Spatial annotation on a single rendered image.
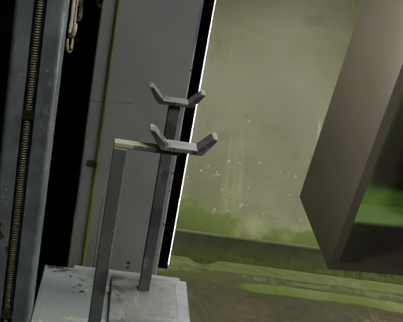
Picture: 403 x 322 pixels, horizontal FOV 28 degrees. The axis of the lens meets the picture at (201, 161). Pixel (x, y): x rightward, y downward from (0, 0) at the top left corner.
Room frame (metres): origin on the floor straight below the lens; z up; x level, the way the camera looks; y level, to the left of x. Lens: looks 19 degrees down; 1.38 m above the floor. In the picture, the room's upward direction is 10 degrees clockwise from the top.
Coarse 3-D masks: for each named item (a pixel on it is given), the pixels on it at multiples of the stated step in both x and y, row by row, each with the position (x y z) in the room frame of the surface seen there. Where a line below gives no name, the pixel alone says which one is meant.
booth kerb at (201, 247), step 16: (176, 240) 2.75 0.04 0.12; (192, 240) 2.76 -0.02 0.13; (208, 240) 2.77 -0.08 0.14; (224, 240) 2.77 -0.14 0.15; (240, 240) 2.78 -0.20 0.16; (256, 240) 2.79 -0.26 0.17; (192, 256) 2.76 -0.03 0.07; (208, 256) 2.77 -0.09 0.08; (224, 256) 2.77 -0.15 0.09; (240, 256) 2.78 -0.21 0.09; (256, 256) 2.79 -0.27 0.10; (272, 256) 2.80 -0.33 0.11; (288, 256) 2.81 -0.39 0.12; (304, 256) 2.81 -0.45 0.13; (320, 256) 2.82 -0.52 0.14; (320, 272) 2.82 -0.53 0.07; (336, 272) 2.83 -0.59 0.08; (352, 272) 2.84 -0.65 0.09
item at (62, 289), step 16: (48, 272) 1.10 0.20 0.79; (64, 272) 1.11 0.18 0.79; (80, 272) 1.12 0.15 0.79; (48, 288) 1.05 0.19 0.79; (64, 288) 1.06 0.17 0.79; (80, 288) 1.07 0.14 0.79; (176, 288) 1.12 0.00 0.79; (48, 304) 1.00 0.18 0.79; (64, 304) 1.01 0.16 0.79; (80, 304) 1.02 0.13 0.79; (32, 320) 0.96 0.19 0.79; (48, 320) 0.96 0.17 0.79; (64, 320) 0.97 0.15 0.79; (80, 320) 0.98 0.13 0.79
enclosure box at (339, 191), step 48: (384, 0) 2.08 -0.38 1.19; (384, 48) 2.01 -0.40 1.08; (336, 96) 2.24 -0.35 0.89; (384, 96) 1.94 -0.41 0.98; (336, 144) 2.16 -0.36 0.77; (384, 144) 2.35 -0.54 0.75; (336, 192) 2.08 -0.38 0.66; (384, 192) 2.40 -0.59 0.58; (336, 240) 2.00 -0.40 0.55; (384, 240) 2.22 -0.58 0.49
